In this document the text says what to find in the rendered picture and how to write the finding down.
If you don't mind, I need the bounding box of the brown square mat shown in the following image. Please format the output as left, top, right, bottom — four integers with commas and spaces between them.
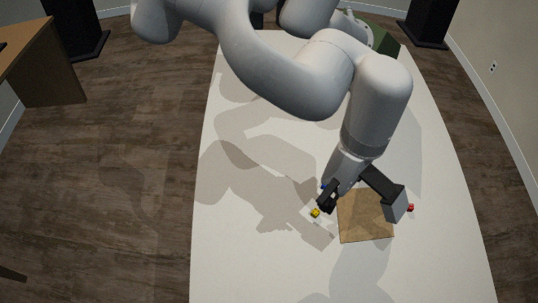
336, 187, 395, 244

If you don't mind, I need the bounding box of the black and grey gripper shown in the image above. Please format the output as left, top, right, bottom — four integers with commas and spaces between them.
315, 130, 384, 215

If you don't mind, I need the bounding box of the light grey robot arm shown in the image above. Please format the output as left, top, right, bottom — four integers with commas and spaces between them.
130, 0, 413, 224

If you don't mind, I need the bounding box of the yellow die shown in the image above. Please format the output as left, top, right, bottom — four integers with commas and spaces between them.
311, 208, 320, 218

